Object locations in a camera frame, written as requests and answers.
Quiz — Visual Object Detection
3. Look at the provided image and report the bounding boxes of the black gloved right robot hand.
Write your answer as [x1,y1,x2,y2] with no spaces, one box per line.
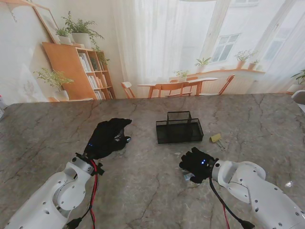
[178,147,219,185]

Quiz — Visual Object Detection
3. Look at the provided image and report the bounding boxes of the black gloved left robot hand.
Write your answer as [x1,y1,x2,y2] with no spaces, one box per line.
[83,117,132,160]

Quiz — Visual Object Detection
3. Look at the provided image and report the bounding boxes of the black mesh pen cup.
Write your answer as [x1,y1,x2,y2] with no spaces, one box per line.
[113,128,127,151]

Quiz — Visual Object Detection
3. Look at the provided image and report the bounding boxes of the black mesh desk tray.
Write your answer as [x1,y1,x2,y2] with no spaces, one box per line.
[156,111,204,145]

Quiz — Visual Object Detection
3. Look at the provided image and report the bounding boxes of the yellow-green binder clip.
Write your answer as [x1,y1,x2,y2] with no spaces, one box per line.
[209,134,227,151]

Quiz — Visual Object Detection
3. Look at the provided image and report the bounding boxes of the white rounded chair back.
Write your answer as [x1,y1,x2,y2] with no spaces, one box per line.
[291,90,305,105]

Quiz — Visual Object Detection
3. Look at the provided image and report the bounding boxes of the red black right arm cable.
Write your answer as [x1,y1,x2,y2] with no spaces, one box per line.
[209,177,255,229]

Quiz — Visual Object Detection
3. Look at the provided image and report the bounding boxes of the red black arm cable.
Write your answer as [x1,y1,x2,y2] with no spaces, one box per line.
[66,159,101,229]
[209,177,255,229]

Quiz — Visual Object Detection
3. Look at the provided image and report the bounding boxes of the red black left arm cable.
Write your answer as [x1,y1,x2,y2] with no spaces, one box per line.
[66,159,101,229]

